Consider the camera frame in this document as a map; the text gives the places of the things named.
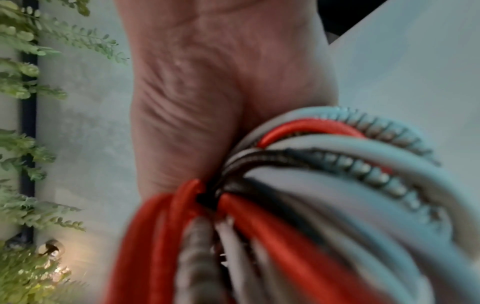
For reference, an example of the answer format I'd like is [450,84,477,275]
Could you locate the person's right hand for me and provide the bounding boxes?
[113,0,341,203]

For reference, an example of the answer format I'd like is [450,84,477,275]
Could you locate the black cable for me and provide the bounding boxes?
[196,147,339,214]

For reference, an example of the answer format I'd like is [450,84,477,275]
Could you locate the red cable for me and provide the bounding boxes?
[103,117,395,304]

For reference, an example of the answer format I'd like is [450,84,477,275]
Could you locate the white cables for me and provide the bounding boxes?
[224,133,480,304]
[215,166,438,304]

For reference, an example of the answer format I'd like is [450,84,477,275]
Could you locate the grey braided cable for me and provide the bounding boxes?
[174,106,453,304]

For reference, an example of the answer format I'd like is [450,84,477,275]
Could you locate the white table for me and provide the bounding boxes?
[329,0,480,214]

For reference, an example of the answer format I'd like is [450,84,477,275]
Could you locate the green artificial plant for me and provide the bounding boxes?
[0,0,131,304]

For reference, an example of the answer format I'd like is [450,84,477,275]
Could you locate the small round spot lamp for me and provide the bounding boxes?
[36,238,66,259]

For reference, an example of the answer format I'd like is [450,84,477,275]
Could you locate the black frame bar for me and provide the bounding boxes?
[18,0,40,246]

